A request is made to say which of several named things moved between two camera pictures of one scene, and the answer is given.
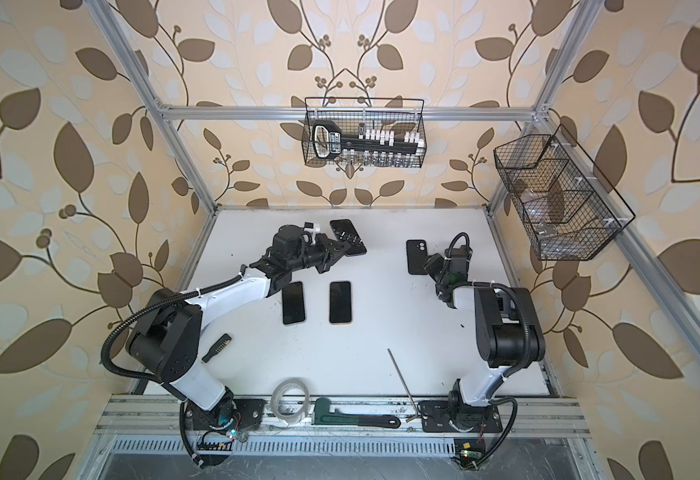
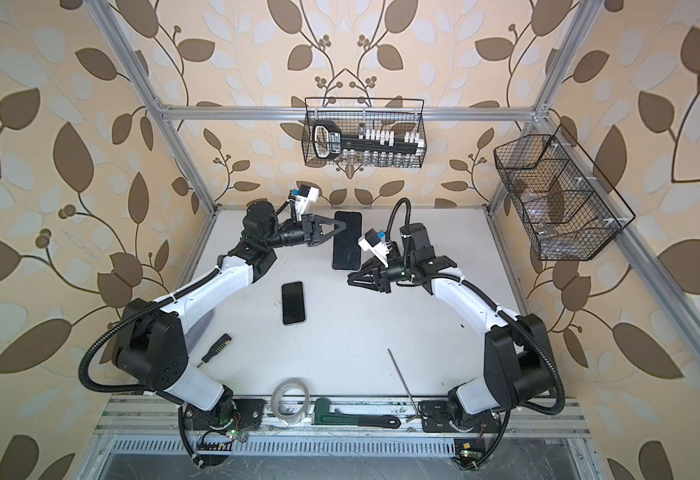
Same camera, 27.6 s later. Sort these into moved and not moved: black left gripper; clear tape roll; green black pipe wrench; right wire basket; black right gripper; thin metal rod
Moved: black right gripper; black left gripper
Not moved: clear tape roll; right wire basket; green black pipe wrench; thin metal rod
